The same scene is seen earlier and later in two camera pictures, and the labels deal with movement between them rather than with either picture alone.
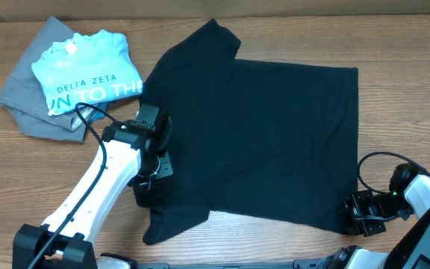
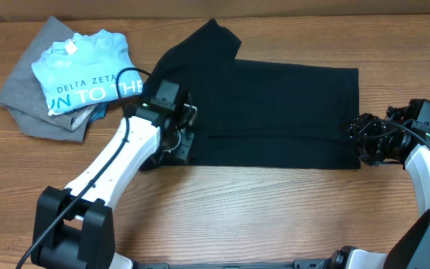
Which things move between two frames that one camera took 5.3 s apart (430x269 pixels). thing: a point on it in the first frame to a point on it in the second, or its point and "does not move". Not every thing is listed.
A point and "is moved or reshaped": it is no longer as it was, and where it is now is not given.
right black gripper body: (359, 211) to (361, 134)
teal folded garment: (96, 114) does not move
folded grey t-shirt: (25, 98) does not move
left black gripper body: (154, 172) to (181, 146)
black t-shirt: (269, 139) is moved or reshaped
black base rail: (303, 264) does not move
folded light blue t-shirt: (86, 69) does not move
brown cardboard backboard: (26, 10) does not move
